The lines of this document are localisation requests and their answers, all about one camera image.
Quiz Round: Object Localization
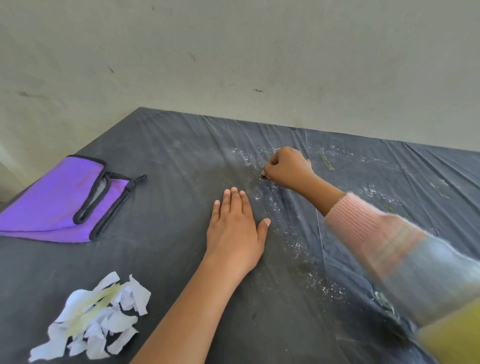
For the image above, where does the person's left hand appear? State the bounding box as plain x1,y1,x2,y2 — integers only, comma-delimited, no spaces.
202,186,272,282

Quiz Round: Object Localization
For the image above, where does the person's right hand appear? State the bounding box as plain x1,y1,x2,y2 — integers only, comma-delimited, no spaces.
261,146,317,191

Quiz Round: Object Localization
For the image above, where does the gathered paper scraps pile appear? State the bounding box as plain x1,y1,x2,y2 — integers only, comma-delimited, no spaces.
28,271,152,362

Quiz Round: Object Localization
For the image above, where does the person's left forearm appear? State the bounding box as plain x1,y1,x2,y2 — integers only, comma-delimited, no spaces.
129,259,243,364

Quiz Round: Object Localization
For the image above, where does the person's right forearm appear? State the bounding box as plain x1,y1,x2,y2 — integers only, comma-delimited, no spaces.
298,173,480,364

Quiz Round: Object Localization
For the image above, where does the purple cloth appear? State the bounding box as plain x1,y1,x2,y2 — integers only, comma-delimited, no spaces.
0,154,148,244

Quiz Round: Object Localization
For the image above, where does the dark grey covered table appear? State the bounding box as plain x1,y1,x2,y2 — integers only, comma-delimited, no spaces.
0,107,480,364

